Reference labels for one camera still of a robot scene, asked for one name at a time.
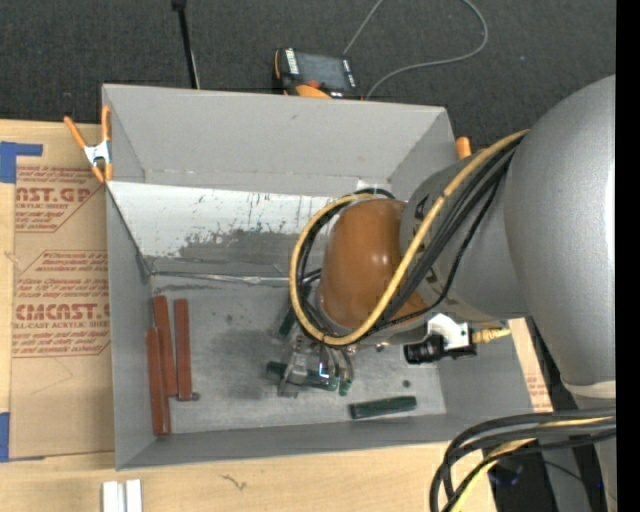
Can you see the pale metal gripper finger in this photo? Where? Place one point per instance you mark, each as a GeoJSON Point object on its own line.
{"type": "Point", "coordinates": [289, 388]}
{"type": "Point", "coordinates": [294, 361]}

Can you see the dark green flat block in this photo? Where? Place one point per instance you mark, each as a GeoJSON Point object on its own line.
{"type": "Point", "coordinates": [383, 407]}
{"type": "Point", "coordinates": [286, 324]}

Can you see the red-brown flat block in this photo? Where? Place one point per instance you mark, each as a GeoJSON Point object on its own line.
{"type": "Point", "coordinates": [183, 350]}
{"type": "Point", "coordinates": [165, 345]}
{"type": "Point", "coordinates": [157, 385]}

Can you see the grey metal bin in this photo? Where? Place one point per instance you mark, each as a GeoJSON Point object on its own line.
{"type": "Point", "coordinates": [240, 140]}

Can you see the black cylinder on white bracket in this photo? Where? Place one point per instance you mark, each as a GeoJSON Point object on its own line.
{"type": "Point", "coordinates": [425, 349]}

